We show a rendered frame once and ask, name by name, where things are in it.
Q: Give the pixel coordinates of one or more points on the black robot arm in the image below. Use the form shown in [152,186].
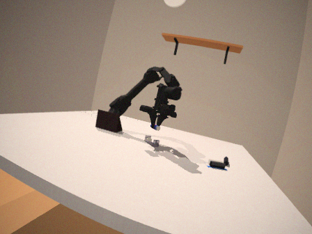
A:
[172,90]

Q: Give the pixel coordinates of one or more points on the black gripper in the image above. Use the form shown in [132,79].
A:
[153,113]

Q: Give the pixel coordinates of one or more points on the blue and red battery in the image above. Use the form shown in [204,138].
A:
[156,127]

